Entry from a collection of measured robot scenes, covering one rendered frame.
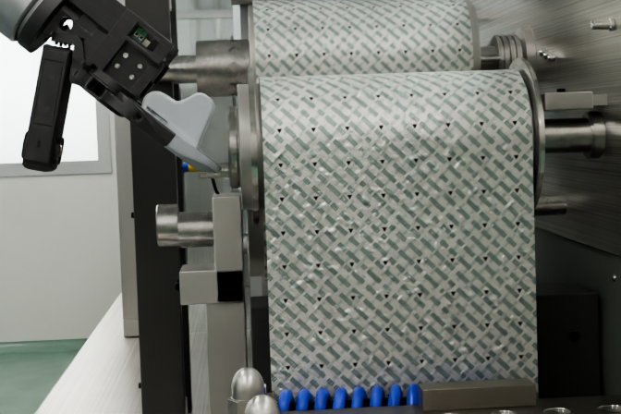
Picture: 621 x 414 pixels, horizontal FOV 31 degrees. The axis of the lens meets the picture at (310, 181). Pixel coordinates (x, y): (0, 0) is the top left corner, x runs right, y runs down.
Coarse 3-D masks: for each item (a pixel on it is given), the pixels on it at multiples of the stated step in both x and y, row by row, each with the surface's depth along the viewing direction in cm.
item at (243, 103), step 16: (240, 96) 99; (256, 96) 99; (528, 96) 99; (240, 112) 97; (256, 112) 97; (240, 128) 97; (256, 128) 97; (240, 144) 97; (240, 160) 97; (240, 176) 97
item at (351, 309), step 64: (320, 256) 97; (384, 256) 97; (448, 256) 98; (512, 256) 98; (320, 320) 97; (384, 320) 98; (448, 320) 98; (512, 320) 98; (320, 384) 97; (384, 384) 98
